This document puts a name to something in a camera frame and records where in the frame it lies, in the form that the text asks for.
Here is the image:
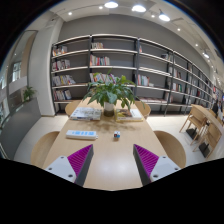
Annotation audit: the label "rounded light wood chair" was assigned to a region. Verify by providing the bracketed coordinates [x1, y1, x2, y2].
[30, 130, 61, 168]
[153, 129, 187, 169]
[134, 100, 152, 120]
[64, 99, 82, 117]

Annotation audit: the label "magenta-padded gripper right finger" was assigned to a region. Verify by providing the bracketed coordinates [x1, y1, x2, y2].
[132, 143, 182, 187]

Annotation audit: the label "wooden frame chair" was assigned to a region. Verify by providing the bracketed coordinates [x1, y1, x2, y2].
[199, 122, 224, 158]
[179, 105, 203, 137]

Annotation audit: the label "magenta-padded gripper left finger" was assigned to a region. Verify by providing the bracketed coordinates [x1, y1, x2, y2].
[44, 143, 95, 188]

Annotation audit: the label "grey bookshelf unit with books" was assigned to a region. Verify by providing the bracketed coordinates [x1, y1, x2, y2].
[50, 33, 223, 117]

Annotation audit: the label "round ceiling lights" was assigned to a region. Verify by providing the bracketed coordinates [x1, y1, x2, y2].
[67, 0, 212, 59]

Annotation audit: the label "yellow cover book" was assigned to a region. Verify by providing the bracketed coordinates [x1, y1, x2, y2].
[114, 108, 145, 123]

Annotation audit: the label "white power strip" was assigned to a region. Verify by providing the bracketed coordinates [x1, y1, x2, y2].
[65, 129, 99, 141]

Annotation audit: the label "green potted plant white pot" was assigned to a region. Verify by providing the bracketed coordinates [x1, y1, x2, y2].
[82, 69, 145, 118]

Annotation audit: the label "white cover book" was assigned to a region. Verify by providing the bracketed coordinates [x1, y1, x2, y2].
[69, 106, 102, 122]

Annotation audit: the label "small distant potted plant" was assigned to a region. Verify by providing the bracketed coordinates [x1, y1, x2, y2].
[22, 85, 37, 103]

